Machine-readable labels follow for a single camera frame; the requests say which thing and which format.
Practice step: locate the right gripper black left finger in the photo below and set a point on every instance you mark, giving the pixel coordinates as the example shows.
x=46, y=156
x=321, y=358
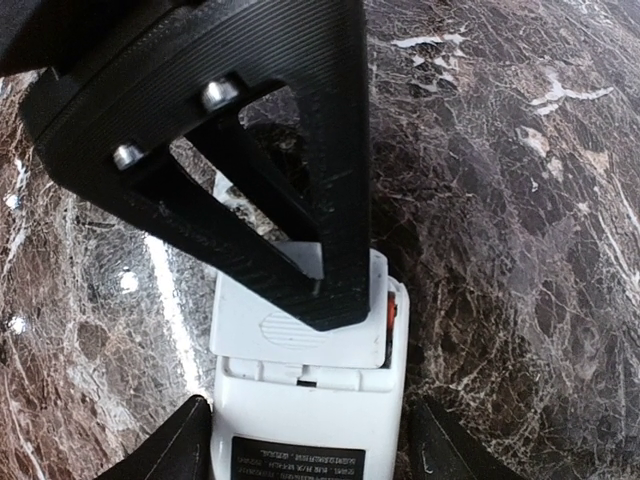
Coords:
x=178, y=449

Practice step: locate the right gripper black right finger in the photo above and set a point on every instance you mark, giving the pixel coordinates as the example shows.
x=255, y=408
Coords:
x=440, y=448

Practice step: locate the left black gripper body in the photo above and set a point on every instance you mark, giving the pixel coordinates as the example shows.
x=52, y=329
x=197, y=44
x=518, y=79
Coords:
x=111, y=70

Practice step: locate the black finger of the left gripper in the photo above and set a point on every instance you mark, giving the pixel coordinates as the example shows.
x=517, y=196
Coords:
x=318, y=50
x=183, y=214

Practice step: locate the white red remote control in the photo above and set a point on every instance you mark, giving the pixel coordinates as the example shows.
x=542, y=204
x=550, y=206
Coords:
x=290, y=402

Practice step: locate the orange battery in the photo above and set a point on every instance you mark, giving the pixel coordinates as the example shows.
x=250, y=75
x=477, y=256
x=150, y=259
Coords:
x=392, y=310

